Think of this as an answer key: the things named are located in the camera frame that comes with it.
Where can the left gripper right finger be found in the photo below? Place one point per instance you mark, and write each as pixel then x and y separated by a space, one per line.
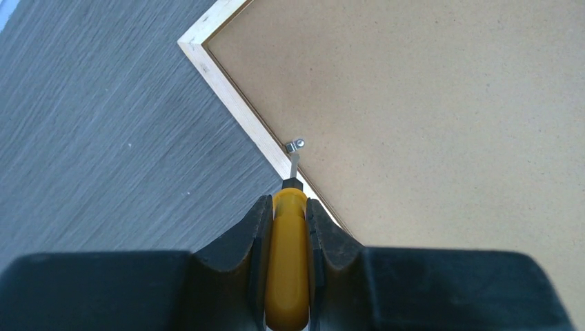
pixel 356 287

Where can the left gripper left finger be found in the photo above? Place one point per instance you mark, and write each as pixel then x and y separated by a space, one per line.
pixel 219 287

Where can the orange tool handle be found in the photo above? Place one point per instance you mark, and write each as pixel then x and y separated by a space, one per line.
pixel 287 295

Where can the wooden picture frame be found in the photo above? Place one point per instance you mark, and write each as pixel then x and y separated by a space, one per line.
pixel 452 124

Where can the metal frame retaining clip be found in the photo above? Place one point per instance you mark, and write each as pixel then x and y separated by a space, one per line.
pixel 294 145

